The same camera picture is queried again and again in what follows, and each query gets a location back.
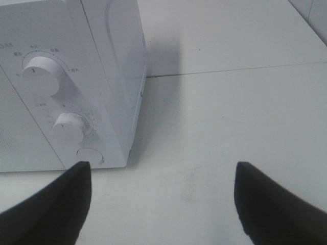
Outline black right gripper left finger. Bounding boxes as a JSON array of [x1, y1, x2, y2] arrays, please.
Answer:
[[1, 161, 91, 244]]

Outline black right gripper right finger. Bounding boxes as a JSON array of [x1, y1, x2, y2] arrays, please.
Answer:
[[234, 162, 326, 244]]

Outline white microwave knob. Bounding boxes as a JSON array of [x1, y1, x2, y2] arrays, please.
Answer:
[[53, 112, 88, 143], [22, 56, 66, 97]]

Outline white microwave oven body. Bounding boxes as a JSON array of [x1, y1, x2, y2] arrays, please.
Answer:
[[1, 1, 147, 169]]

